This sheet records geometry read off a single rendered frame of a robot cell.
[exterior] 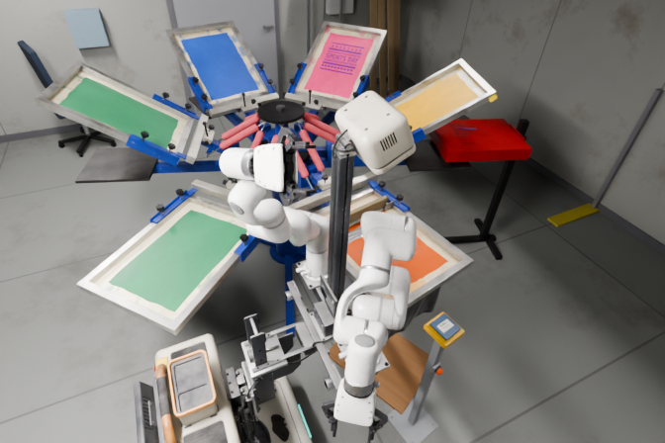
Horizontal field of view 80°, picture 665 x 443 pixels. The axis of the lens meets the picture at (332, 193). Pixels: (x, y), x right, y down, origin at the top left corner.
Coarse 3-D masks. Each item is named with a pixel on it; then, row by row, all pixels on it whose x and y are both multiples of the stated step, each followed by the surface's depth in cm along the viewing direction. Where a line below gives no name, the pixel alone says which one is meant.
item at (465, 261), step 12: (360, 192) 250; (372, 192) 252; (324, 216) 236; (408, 216) 234; (420, 228) 228; (444, 240) 218; (456, 252) 211; (348, 264) 202; (456, 264) 205; (468, 264) 206; (348, 276) 201; (444, 276) 198; (420, 288) 192; (432, 288) 193
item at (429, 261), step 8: (360, 224) 231; (424, 248) 218; (424, 256) 213; (432, 256) 213; (440, 256) 213; (408, 264) 208; (416, 264) 208; (424, 264) 209; (432, 264) 209; (440, 264) 209; (416, 272) 204; (424, 272) 204
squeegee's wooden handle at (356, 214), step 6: (378, 198) 235; (384, 198) 235; (366, 204) 230; (372, 204) 230; (378, 204) 233; (384, 204) 237; (354, 210) 226; (360, 210) 226; (366, 210) 229; (372, 210) 233; (354, 216) 225; (360, 216) 229
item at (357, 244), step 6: (354, 228) 229; (354, 240) 221; (360, 240) 221; (348, 246) 217; (354, 246) 217; (360, 246) 217; (348, 252) 214; (354, 252) 214; (354, 258) 210; (360, 258) 210; (360, 264) 207; (408, 270) 205; (414, 276) 202; (414, 282) 199
